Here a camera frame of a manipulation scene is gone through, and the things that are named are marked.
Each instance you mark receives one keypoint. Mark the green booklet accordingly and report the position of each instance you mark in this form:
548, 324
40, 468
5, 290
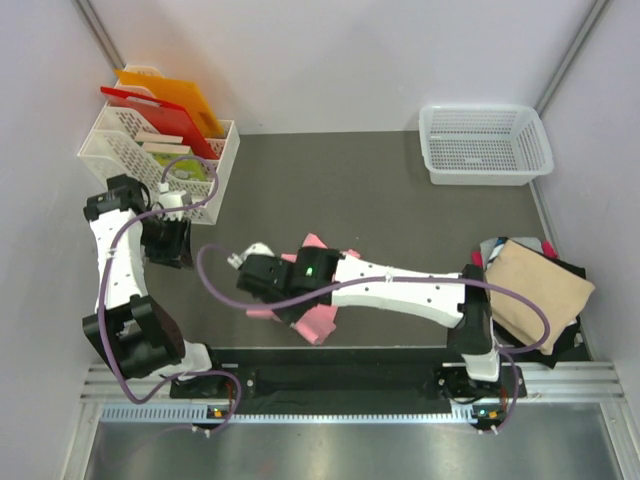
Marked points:
188, 169

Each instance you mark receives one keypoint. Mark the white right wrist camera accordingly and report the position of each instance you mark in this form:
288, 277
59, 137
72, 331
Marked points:
258, 248

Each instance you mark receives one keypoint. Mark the orange plastic folder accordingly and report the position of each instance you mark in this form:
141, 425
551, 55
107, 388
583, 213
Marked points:
180, 92

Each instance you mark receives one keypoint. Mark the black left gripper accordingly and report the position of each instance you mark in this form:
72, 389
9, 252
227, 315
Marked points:
178, 252

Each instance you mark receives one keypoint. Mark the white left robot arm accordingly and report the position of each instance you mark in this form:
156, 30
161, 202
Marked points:
130, 330

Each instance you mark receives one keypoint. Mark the beige folded t shirt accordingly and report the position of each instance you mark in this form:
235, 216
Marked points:
559, 293

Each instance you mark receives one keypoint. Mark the beige booklet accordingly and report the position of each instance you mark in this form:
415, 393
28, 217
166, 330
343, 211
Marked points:
156, 143

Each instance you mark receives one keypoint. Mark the red plastic folder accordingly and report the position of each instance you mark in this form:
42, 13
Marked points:
166, 117

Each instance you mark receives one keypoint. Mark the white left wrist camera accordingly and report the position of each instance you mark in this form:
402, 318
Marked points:
171, 203

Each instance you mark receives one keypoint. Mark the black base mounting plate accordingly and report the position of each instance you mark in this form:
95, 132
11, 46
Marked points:
357, 381

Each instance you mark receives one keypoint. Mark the aluminium frame rail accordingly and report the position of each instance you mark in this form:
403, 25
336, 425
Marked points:
573, 420

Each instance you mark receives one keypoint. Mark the white blue folded garment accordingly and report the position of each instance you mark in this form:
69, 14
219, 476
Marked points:
490, 249

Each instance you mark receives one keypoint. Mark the pink t shirt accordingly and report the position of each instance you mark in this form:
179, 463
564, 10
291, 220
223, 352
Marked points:
317, 323

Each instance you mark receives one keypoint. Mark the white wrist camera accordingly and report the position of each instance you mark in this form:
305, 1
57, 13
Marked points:
171, 203
258, 248

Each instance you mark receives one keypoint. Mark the white file organizer rack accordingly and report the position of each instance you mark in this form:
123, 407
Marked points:
110, 150

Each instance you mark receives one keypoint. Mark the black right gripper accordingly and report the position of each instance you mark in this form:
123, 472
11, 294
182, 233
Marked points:
289, 316

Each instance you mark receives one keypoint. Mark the white perforated plastic basket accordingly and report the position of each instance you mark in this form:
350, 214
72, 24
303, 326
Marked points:
484, 145

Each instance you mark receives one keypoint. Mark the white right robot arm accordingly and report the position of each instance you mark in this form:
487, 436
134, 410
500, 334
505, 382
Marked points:
456, 301

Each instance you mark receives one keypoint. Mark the magenta folded garment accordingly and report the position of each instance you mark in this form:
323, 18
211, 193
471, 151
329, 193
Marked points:
548, 251

